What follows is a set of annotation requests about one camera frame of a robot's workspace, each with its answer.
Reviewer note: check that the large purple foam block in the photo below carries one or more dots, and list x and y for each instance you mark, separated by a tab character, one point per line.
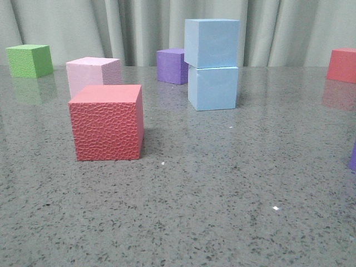
352	162

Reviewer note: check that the pink foam cube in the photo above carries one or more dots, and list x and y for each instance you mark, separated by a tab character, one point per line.
92	71

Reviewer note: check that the grey-green curtain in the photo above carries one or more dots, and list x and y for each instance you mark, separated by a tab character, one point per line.
272	33

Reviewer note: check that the green foam cube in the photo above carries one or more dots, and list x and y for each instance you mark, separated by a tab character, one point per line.
30	61

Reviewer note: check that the light blue foam cube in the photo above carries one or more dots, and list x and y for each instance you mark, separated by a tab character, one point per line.
211	43
213	88

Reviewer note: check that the textured red foam cube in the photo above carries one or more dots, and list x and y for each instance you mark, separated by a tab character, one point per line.
107	122

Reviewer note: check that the purple foam cube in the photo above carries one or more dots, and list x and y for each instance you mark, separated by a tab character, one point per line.
171	66

